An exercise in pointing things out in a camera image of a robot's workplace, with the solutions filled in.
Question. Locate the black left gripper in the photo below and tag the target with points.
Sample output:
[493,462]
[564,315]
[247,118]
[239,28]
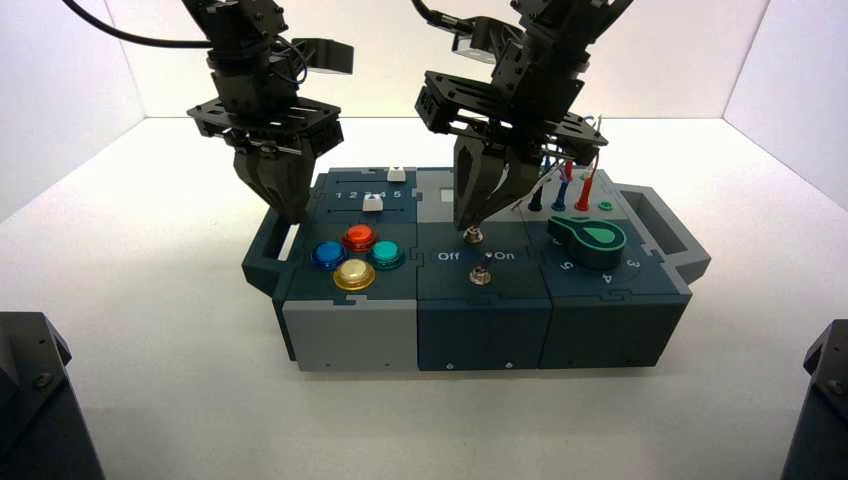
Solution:
[258,122]

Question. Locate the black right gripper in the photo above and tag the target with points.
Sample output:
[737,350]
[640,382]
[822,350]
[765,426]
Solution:
[536,93]

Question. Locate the metal toggle switch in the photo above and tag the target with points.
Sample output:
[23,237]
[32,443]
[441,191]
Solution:
[480,276]
[473,235]

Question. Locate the dark teal grey control box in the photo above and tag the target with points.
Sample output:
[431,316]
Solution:
[477,324]

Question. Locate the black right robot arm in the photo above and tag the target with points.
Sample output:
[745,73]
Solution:
[563,16]

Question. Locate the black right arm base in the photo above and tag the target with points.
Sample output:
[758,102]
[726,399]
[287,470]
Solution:
[821,417]

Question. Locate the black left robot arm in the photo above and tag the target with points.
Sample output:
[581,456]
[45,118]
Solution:
[238,23]

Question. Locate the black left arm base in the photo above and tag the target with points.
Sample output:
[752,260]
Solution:
[40,411]

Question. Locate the small grey display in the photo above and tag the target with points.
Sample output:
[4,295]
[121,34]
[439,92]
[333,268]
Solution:
[447,196]

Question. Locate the blue round push button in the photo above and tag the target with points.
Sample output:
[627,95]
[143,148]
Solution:
[328,255]

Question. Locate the white slider knob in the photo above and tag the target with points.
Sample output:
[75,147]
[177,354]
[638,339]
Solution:
[395,174]
[373,204]

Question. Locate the orange round push button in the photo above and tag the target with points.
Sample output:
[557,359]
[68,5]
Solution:
[359,237]

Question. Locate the yellow round push button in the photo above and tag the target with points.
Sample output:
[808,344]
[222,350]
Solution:
[354,274]

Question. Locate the black green rotary knob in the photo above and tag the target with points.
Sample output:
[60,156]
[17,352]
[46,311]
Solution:
[593,244]

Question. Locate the teal round push button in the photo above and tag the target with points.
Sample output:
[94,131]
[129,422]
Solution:
[385,254]

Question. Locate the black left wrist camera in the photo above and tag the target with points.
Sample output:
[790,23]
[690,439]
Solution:
[328,56]

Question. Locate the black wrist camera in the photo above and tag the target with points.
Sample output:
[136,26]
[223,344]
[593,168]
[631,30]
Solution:
[480,43]
[328,56]

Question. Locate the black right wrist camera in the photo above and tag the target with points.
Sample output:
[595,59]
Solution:
[480,43]

